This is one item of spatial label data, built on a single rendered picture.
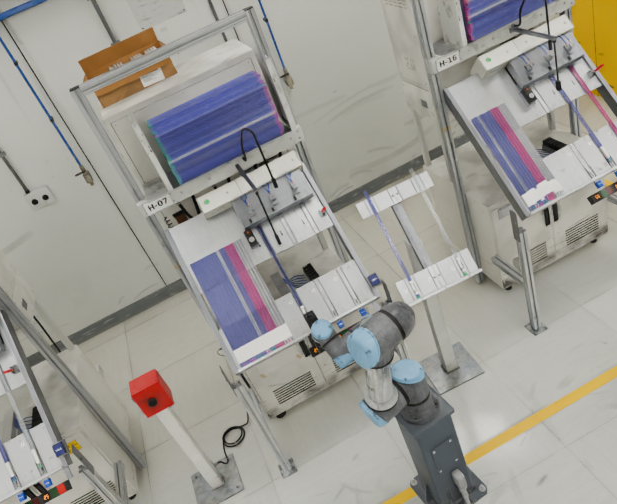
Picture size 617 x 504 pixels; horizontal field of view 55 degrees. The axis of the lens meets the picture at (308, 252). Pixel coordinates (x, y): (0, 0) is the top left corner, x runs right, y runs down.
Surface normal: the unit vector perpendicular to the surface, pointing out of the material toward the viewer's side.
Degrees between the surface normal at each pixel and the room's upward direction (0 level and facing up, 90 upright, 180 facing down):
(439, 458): 90
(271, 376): 90
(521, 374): 0
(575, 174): 44
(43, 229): 90
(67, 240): 90
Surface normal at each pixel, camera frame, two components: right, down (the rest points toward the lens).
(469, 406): -0.33, -0.77
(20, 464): 0.03, -0.20
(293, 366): 0.34, 0.45
